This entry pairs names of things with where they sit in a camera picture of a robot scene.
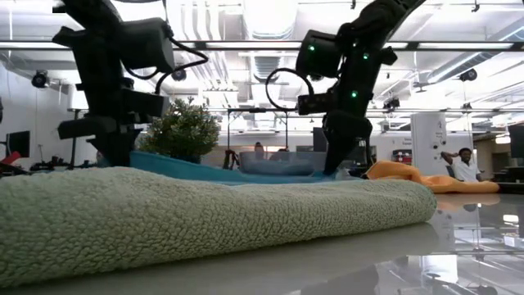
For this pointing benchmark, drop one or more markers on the grey plastic bin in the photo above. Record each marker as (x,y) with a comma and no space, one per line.
(282,162)

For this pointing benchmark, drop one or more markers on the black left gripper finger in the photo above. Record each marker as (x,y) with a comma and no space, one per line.
(112,151)

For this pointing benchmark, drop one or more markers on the black computer monitor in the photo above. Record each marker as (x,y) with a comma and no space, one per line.
(318,139)

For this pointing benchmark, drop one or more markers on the black wall monitor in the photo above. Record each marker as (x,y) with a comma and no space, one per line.
(18,143)

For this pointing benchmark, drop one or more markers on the white pillar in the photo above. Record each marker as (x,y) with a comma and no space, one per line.
(430,143)

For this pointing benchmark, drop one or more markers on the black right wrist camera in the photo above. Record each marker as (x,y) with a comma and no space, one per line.
(315,103)

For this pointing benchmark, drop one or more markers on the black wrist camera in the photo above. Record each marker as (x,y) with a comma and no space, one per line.
(143,102)
(315,103)

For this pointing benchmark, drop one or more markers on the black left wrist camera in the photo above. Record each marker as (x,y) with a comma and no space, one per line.
(143,102)

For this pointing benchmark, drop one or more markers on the orange microfiber towel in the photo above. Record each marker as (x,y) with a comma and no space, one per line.
(409,174)

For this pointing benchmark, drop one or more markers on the black tripod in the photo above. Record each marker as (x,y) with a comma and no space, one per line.
(73,143)

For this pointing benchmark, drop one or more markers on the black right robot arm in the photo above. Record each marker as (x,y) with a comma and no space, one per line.
(368,20)

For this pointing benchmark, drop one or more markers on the black background robot arm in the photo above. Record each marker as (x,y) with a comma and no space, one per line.
(230,160)

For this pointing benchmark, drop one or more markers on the pale green microfiber towel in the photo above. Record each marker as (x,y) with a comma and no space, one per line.
(163,221)

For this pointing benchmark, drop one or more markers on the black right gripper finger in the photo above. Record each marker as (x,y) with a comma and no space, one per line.
(337,155)

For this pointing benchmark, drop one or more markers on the small potted green plant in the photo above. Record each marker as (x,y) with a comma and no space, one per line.
(184,131)

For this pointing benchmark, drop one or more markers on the black ceiling-hung camera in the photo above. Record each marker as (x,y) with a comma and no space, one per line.
(391,102)
(179,75)
(468,75)
(39,79)

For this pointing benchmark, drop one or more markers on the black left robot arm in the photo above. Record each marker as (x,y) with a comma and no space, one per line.
(98,53)

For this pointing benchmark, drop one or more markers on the person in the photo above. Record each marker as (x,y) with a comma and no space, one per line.
(464,166)
(259,149)

